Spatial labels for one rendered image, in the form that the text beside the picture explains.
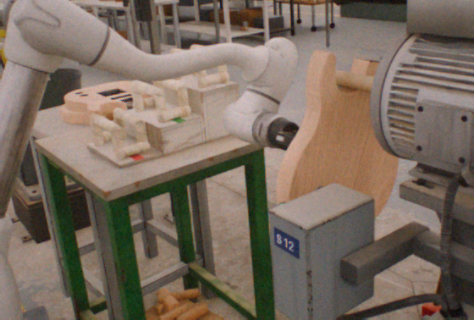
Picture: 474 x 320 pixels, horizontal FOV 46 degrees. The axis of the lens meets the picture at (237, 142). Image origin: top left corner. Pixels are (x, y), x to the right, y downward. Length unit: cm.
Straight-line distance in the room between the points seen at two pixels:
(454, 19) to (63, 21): 75
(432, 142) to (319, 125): 29
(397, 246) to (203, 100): 98
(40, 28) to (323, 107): 60
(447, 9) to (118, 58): 70
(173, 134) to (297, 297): 93
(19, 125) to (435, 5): 95
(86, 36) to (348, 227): 67
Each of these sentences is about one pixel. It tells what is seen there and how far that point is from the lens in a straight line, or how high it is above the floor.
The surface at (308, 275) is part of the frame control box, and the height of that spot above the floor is 103.
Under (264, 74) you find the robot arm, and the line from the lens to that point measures 147.
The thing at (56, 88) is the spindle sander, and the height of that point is 83.
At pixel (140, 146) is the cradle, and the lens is 177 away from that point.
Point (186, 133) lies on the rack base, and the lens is 181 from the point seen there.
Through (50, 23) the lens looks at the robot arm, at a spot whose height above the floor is 142.
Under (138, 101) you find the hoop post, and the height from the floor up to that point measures 106.
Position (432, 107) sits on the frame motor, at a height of 128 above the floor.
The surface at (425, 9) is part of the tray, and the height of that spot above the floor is 142.
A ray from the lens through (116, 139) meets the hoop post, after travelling 174.
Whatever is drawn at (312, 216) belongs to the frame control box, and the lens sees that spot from 93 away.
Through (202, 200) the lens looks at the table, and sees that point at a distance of 247.
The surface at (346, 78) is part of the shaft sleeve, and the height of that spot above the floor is 126.
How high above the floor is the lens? 155
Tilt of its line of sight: 20 degrees down
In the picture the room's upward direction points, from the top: 5 degrees counter-clockwise
